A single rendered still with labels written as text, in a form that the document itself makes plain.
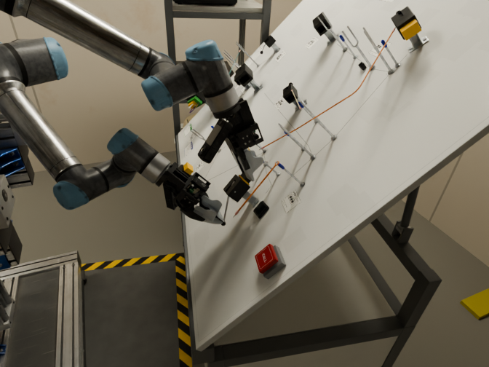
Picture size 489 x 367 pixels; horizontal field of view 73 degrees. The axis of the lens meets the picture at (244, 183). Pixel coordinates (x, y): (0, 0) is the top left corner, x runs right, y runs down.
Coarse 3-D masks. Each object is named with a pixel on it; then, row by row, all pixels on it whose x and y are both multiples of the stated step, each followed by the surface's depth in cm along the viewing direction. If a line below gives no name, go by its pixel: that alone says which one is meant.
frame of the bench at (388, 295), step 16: (352, 240) 123; (368, 256) 117; (368, 272) 111; (384, 288) 106; (400, 304) 101; (384, 320) 96; (288, 336) 91; (304, 336) 91; (320, 336) 91; (336, 336) 91; (352, 336) 92; (368, 336) 93; (384, 336) 95; (400, 336) 97; (224, 352) 86; (240, 352) 86; (256, 352) 87; (272, 352) 87; (288, 352) 89; (304, 352) 91
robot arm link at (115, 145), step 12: (120, 132) 82; (108, 144) 82; (120, 144) 82; (132, 144) 83; (144, 144) 84; (120, 156) 83; (132, 156) 83; (144, 156) 83; (132, 168) 86; (144, 168) 84
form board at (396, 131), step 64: (320, 0) 136; (448, 0) 82; (320, 64) 109; (384, 64) 86; (448, 64) 71; (320, 128) 91; (384, 128) 74; (448, 128) 63; (256, 192) 96; (320, 192) 78; (384, 192) 65; (192, 256) 102; (320, 256) 69
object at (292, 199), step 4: (292, 192) 85; (296, 192) 84; (288, 196) 85; (292, 196) 84; (296, 196) 83; (284, 200) 85; (288, 200) 84; (292, 200) 83; (296, 200) 82; (300, 200) 81; (284, 204) 85; (288, 204) 83; (292, 204) 82; (296, 204) 81; (284, 208) 84; (288, 208) 83; (292, 208) 82
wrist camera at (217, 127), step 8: (224, 120) 81; (216, 128) 82; (224, 128) 80; (208, 136) 84; (216, 136) 80; (224, 136) 81; (208, 144) 82; (216, 144) 81; (200, 152) 83; (208, 152) 81; (216, 152) 82; (208, 160) 82
